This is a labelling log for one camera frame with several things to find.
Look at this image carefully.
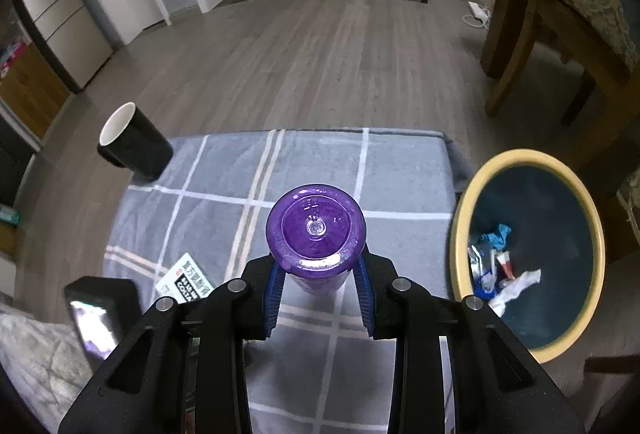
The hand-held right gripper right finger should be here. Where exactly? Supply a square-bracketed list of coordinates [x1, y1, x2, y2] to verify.
[350, 251, 586, 434]

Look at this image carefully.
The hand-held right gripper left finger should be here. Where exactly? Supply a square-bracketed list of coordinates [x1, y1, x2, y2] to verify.
[57, 254, 288, 434]

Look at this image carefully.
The blue white wet wipes packet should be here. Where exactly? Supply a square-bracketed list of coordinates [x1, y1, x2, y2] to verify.
[467, 241, 501, 295]

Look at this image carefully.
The white tissue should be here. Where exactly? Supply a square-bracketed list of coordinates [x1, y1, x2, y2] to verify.
[487, 269, 543, 315]

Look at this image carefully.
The blue bin yellow rim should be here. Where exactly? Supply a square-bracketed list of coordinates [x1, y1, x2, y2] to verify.
[449, 149, 607, 364]

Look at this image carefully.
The black white printed box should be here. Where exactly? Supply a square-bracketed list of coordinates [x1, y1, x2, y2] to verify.
[155, 253, 218, 310]

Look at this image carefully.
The grey checked mat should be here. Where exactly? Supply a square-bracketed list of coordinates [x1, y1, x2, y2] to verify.
[102, 128, 473, 434]

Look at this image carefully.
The black mug white inside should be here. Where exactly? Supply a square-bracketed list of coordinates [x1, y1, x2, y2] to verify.
[97, 102, 174, 181]

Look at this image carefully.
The wooden side cabinet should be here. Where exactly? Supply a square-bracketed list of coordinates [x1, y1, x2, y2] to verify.
[0, 39, 71, 145]

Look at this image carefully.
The white refrigerator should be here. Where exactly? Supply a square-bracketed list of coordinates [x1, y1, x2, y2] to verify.
[12, 0, 113, 92]

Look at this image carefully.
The wooden chair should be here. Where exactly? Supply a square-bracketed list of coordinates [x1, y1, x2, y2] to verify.
[484, 0, 640, 125]

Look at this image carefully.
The wooden dining table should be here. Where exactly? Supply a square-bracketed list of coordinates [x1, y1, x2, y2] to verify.
[481, 0, 531, 80]

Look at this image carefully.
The white power strip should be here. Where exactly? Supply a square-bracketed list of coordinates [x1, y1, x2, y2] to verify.
[462, 0, 493, 29]

